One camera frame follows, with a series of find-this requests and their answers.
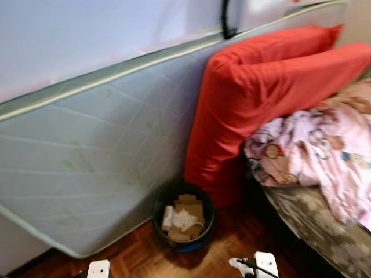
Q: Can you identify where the pink cartoon blanket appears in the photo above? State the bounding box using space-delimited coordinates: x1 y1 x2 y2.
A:
243 78 371 228

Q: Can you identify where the bed with grey floral sheet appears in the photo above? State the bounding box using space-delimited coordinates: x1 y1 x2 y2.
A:
261 184 371 278

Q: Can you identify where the red folded cushion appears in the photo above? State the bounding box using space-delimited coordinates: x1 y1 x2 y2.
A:
184 25 371 208

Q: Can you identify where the brown cardboard scrap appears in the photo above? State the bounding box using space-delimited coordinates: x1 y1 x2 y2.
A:
168 194 205 243

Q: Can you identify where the white crumpled paper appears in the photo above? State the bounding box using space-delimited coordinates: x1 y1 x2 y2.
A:
171 210 201 232

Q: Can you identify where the black round waste bin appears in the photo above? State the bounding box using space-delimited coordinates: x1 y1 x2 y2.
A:
152 183 217 253

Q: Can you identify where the grey quilted mattress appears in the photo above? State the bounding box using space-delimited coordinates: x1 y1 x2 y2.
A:
0 0 348 259

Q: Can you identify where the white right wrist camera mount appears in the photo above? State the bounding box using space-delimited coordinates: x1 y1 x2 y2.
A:
255 251 279 278

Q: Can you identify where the black wall cable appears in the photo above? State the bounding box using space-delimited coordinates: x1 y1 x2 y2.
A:
221 0 238 40

